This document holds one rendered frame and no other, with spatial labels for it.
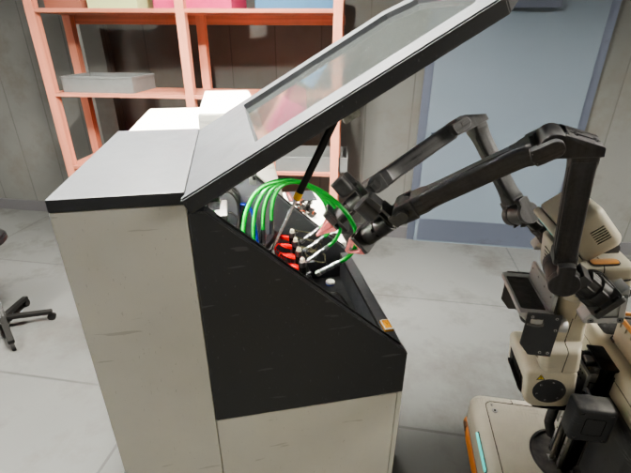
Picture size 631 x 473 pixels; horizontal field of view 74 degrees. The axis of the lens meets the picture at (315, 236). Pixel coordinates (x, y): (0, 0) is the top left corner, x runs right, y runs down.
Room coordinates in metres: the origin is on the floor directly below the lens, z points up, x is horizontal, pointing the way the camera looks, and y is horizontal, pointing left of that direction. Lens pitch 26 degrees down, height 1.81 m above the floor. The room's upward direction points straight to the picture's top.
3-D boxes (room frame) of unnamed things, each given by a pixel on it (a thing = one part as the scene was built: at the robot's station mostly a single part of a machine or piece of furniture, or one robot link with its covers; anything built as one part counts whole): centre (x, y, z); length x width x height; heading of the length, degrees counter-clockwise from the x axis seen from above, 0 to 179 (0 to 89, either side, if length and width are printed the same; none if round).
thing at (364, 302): (1.32, -0.19, 0.87); 0.62 x 0.04 x 0.16; 12
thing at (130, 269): (1.52, 0.57, 0.75); 1.40 x 0.28 x 1.50; 12
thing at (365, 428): (1.26, 0.07, 0.39); 0.70 x 0.58 x 0.79; 12
